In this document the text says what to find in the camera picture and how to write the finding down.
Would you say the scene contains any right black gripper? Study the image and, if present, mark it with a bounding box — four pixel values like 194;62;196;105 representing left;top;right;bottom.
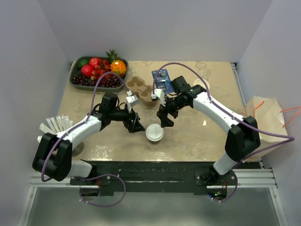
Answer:
157;94;188;128

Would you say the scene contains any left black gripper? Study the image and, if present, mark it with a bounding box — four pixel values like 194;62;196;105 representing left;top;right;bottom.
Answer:
110;103;145;133

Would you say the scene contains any black paper coffee cup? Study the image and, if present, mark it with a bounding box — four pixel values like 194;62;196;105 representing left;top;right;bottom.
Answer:
148;139;161;145

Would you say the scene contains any pulp cup carrier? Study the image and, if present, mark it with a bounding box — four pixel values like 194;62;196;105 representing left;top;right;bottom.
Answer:
126;76;156;107

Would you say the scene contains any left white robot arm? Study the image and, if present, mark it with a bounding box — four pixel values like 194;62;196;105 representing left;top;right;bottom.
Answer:
32;92;145;185

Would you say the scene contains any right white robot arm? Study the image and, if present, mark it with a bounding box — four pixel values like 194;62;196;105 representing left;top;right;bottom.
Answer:
151;76;261;185

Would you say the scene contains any blue blister pack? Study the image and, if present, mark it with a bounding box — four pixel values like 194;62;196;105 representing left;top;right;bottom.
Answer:
152;69;173;94

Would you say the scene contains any dark red grape bunch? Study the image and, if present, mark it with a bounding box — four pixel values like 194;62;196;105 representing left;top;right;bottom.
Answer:
71;73;121;88

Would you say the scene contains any stack of paper cups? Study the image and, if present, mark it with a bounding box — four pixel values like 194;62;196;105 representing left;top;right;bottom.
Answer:
193;79;210;89

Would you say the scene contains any orange pineapple toy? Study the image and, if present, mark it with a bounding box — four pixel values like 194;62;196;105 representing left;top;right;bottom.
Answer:
106;49;127;78

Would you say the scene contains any red cherries bunch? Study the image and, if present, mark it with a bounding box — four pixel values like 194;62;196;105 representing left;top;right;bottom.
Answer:
90;59;111;81

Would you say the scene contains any grey straw holder cup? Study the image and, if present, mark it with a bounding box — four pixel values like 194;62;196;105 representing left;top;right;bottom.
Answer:
72;142;84;157

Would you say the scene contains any red apple front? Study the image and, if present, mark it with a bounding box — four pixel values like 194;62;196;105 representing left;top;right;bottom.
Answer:
81;65;94;78

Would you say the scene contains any red apple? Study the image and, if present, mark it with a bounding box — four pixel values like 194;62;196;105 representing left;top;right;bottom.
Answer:
81;65;94;78
89;57;102;69

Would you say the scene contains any red apple back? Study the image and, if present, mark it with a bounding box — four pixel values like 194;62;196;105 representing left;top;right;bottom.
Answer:
89;57;102;69

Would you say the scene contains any green apple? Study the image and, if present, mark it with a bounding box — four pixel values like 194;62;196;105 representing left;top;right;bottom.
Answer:
78;59;89;69

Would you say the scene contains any grey fruit tray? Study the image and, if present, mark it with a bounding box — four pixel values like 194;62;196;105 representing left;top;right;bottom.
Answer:
69;56;128;93

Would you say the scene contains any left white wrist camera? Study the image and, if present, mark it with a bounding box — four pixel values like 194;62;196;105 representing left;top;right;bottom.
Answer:
126;95;139;112

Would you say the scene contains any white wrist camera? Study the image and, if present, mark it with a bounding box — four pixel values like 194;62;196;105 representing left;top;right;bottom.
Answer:
126;95;139;112
151;89;166;106

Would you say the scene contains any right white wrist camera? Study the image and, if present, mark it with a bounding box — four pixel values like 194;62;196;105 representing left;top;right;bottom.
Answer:
151;89;166;106

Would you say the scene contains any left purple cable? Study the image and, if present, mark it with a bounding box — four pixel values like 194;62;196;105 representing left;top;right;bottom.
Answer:
41;72;132;208

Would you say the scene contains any purple cable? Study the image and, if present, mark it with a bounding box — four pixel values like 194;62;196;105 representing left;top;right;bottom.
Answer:
41;72;132;208
152;62;295;203

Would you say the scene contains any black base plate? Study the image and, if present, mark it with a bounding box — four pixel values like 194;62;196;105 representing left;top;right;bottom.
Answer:
40;160;262;196

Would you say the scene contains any aluminium frame rail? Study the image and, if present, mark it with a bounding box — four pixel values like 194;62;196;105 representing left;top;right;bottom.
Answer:
19;169;288;226

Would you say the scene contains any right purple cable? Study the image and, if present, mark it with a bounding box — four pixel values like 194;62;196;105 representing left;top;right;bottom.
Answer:
152;62;295;203

